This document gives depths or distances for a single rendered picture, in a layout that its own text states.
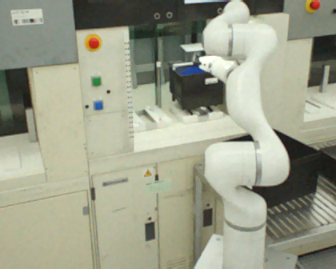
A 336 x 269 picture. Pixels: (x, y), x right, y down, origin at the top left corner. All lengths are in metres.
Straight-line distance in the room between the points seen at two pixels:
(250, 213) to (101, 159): 0.80
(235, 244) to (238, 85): 0.45
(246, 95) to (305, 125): 1.03
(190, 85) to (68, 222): 0.82
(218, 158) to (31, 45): 0.82
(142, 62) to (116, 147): 0.98
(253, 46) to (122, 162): 0.82
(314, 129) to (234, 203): 1.14
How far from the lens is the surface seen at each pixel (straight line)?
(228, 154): 1.19
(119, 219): 2.03
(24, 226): 1.95
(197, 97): 2.13
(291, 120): 2.20
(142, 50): 2.72
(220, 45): 1.34
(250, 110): 1.24
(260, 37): 1.35
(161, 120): 2.08
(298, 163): 1.73
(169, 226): 2.14
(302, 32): 2.08
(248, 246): 1.32
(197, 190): 2.03
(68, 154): 1.82
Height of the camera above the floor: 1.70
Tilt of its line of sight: 21 degrees down
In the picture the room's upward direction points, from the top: 1 degrees counter-clockwise
